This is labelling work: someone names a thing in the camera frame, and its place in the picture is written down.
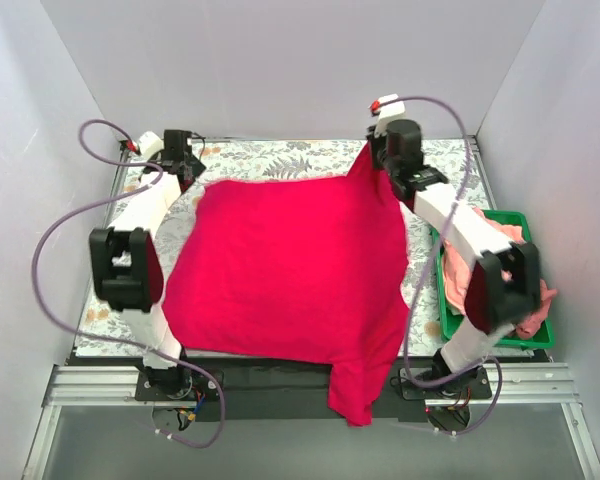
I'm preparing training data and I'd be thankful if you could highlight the magenta red t-shirt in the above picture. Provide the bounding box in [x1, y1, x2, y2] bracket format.
[162, 147, 409, 427]

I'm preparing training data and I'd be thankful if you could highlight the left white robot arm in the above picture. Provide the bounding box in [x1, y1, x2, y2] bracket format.
[89, 129, 205, 400]

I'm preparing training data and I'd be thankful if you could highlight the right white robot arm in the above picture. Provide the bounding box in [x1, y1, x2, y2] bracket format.
[367, 115, 541, 398]

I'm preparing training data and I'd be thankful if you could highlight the salmon pink t-shirt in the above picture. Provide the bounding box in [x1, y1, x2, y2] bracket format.
[441, 207, 525, 315]

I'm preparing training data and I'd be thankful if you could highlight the green plastic bin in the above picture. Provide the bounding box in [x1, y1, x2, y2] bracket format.
[430, 209, 556, 350]

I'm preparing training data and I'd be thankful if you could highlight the dusty rose t-shirt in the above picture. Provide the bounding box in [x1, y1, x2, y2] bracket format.
[515, 279, 558, 340]

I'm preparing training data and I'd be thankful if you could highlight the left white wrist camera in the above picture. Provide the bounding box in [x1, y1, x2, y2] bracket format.
[126, 131, 164, 159]

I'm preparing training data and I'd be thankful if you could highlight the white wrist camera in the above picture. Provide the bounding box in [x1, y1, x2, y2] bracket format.
[370, 94, 406, 138]
[126, 131, 164, 159]

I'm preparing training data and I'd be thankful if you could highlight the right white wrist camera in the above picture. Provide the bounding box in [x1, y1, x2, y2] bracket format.
[370, 94, 406, 138]

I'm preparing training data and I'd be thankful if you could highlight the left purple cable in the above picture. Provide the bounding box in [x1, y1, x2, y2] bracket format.
[32, 118, 227, 449]

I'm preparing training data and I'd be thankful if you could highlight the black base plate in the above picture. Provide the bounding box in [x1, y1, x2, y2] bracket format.
[134, 358, 492, 422]

